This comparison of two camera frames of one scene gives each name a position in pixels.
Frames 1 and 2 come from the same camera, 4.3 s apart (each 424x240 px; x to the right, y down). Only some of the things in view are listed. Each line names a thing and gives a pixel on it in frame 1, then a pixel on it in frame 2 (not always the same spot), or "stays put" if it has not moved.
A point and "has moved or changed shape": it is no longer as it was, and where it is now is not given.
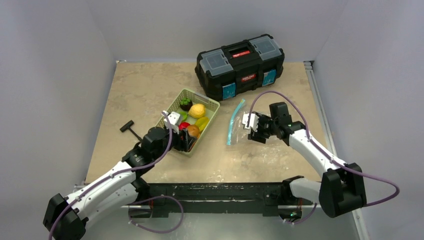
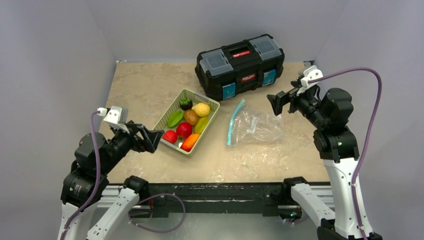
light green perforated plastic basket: x=212 y=108 stays put
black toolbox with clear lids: x=230 y=70 stays put
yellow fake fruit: x=202 y=122 stays put
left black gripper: x=177 y=136 -> x=151 y=137
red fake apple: x=183 y=125 stays put
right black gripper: x=257 y=132 -> x=293 y=101
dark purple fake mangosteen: x=186 y=104 stays put
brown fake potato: x=193 y=130 -> x=191 y=117
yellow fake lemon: x=197 y=110 has moved or changed shape
